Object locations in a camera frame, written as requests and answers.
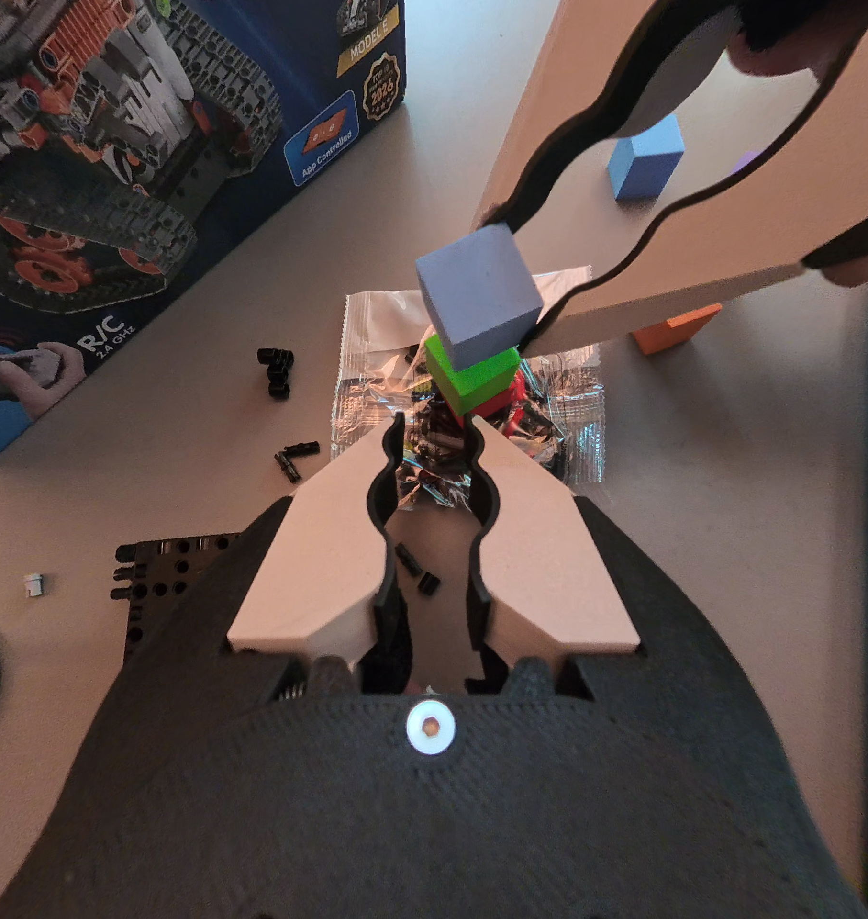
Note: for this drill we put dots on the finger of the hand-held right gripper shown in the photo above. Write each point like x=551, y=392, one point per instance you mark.
x=549, y=93
x=764, y=230

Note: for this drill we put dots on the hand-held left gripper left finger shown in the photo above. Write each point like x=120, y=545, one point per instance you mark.
x=312, y=574

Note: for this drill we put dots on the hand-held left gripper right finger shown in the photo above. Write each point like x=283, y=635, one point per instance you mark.
x=556, y=574

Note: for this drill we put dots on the purple foam cube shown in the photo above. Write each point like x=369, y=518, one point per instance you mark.
x=744, y=161

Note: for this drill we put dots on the blue foam cube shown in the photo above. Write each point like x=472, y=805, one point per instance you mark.
x=477, y=294
x=646, y=161

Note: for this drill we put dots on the orange foam cube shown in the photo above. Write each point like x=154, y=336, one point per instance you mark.
x=674, y=330

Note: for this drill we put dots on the black perforated building plate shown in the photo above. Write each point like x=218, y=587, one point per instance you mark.
x=161, y=574

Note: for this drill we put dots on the red foam cube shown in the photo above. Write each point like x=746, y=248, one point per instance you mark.
x=502, y=406

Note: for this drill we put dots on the green foam cube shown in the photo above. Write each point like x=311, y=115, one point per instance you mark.
x=477, y=377

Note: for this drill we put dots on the black connector piece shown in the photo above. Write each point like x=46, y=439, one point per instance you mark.
x=418, y=571
x=276, y=370

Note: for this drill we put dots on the small black pin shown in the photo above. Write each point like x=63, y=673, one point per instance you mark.
x=302, y=449
x=288, y=467

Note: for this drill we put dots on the clear plastic parts bag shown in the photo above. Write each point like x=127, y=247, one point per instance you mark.
x=376, y=337

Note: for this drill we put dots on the small grey pin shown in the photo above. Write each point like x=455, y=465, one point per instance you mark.
x=34, y=584

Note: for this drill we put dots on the blue robot kit box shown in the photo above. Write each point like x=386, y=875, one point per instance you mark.
x=118, y=108

